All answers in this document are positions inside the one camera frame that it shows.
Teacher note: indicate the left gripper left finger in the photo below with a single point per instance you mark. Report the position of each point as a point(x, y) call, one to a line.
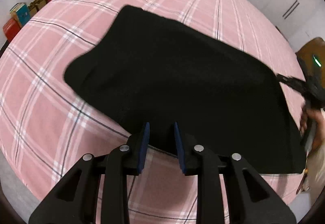
point(95, 188)

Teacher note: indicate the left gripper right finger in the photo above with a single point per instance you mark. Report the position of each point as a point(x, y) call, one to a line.
point(229, 189)

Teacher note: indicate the black pants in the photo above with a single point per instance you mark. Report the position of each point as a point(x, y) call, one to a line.
point(153, 70)

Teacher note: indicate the person's right hand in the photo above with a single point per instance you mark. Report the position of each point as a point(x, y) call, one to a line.
point(312, 127)

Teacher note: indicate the pink plaid bed sheet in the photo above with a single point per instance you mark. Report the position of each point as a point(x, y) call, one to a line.
point(46, 128)

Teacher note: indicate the red box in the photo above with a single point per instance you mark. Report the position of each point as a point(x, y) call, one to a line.
point(11, 29)

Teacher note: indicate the teal gift box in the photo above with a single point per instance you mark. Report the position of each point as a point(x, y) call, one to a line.
point(20, 13)

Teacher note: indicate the brown gift bag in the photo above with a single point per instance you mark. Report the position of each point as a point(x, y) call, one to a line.
point(35, 6)

